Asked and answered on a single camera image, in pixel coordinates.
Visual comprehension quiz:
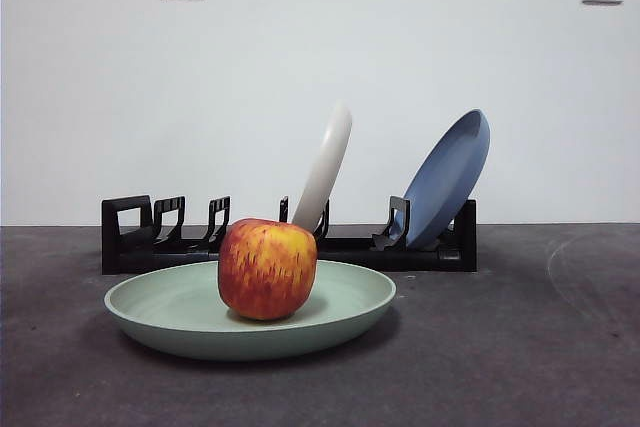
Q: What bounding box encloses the red yellow apple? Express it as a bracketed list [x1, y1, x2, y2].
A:
[217, 217, 319, 322]

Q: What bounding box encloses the green plate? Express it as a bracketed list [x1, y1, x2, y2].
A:
[103, 259, 397, 362]

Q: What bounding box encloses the white plate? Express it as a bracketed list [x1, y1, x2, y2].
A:
[291, 101, 353, 237]

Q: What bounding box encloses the blue plate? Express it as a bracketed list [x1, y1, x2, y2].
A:
[401, 107, 491, 250]

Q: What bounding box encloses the black plate rack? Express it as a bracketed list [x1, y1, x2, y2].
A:
[101, 194, 478, 276]

